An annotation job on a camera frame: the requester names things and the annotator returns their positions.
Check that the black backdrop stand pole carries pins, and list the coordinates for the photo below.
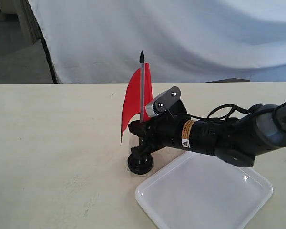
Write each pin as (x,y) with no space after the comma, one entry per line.
(48,58)

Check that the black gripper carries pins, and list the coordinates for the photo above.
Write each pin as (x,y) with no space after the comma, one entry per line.
(161,131)

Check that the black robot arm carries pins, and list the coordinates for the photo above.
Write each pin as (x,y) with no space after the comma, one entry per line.
(236,138)

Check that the black round flag base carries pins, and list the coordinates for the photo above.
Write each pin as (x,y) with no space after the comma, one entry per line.
(140,166)

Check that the red flag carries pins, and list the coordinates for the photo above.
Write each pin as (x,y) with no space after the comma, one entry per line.
(138,94)

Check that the white backdrop cloth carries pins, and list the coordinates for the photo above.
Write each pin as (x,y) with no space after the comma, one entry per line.
(100,41)

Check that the white plastic tray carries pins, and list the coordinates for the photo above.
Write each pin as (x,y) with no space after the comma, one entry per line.
(197,191)

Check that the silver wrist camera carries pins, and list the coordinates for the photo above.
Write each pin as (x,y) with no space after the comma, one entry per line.
(163,102)

